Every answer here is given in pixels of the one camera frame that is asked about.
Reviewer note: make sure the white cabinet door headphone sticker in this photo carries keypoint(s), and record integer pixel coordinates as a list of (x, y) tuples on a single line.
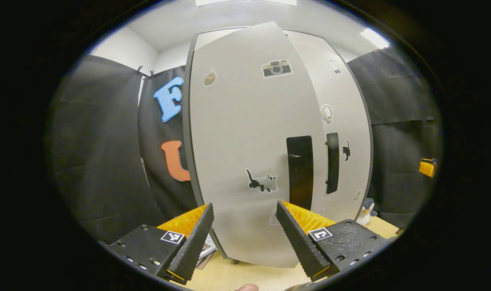
[(350, 121)]

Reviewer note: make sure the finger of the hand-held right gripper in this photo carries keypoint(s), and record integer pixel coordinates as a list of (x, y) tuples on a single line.
[(427, 167)]

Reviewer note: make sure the small ceiling light panel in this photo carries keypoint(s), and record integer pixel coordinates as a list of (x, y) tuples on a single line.
[(375, 38)]

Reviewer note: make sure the small penguin toy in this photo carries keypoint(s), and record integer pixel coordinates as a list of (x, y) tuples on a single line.
[(366, 214)]

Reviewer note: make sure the booklet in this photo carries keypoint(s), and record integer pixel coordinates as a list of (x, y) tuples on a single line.
[(208, 248)]

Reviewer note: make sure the large ceiling light panel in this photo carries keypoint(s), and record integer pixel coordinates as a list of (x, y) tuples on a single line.
[(245, 2)]

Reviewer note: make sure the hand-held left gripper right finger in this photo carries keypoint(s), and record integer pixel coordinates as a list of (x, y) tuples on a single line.
[(298, 242)]

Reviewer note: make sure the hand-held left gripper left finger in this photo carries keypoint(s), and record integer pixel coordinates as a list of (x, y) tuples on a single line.
[(195, 246)]

